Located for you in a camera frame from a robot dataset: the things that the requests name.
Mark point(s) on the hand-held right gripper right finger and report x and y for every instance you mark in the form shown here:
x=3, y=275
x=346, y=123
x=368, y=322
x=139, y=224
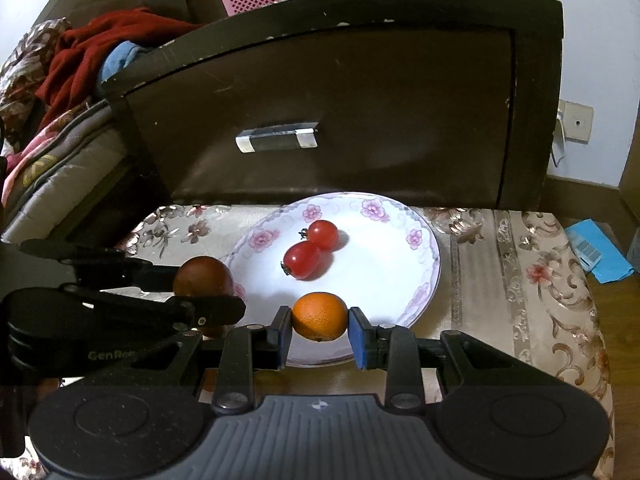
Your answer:
x=358, y=342

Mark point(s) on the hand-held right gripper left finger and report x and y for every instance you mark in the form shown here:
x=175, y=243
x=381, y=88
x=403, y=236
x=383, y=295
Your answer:
x=283, y=342

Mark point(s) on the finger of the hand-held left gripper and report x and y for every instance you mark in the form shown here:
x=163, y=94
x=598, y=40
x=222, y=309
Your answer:
x=215, y=310
x=100, y=260

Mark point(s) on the dark red round fruit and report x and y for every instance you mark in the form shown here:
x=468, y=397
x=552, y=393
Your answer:
x=202, y=275

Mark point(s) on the orange tangerine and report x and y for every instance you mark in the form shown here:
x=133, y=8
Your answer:
x=320, y=317

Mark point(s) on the white floral plate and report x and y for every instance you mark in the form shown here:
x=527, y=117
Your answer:
x=372, y=270

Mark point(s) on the red cherry tomato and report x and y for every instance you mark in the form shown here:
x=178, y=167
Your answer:
x=302, y=260
x=324, y=234

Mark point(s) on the floral quilt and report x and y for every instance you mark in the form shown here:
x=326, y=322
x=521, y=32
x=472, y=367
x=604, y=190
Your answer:
x=45, y=180

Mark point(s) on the beige floral table cloth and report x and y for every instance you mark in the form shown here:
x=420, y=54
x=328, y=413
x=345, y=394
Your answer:
x=515, y=280

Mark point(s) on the blue cloth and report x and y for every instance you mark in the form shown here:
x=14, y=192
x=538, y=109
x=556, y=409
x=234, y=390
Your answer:
x=117, y=62

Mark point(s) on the red cloth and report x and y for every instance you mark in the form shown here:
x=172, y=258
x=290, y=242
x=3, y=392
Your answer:
x=85, y=55

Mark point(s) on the dark brown drawer front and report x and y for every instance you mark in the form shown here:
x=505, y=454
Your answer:
x=350, y=85

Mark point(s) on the blue packet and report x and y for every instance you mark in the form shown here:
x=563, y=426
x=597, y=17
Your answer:
x=602, y=255

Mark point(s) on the dark brown nightstand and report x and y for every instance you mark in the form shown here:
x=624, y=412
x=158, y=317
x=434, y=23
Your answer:
x=350, y=15

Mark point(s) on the white wall socket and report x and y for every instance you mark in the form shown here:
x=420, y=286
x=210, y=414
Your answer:
x=577, y=121

